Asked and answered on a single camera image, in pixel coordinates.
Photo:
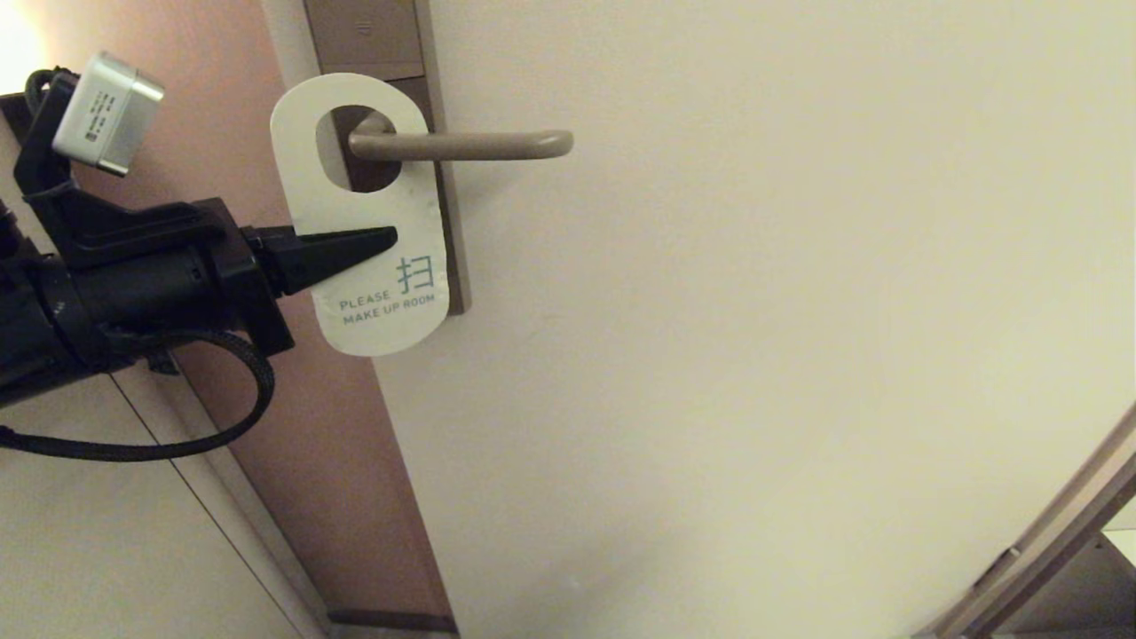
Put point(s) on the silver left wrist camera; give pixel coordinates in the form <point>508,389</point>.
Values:
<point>106,111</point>

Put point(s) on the blue and white door hanger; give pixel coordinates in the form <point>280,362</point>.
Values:
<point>373,222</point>

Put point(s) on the cream door panel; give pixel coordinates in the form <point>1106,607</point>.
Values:
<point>754,311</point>

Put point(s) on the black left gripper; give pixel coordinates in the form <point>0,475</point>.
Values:
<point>240,284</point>

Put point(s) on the pink-brown door frame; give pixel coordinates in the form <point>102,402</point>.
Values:
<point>311,444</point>

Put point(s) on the brown wooden frame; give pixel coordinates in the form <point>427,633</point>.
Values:
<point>1047,541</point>

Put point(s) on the bronze door lock plate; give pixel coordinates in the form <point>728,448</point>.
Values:
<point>364,31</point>

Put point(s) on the small dark hinge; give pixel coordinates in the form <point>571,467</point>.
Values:
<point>996,568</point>

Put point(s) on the black left camera bracket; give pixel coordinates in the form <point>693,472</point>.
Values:
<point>89,231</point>

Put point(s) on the white shelf board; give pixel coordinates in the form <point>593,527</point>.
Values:
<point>1123,546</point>

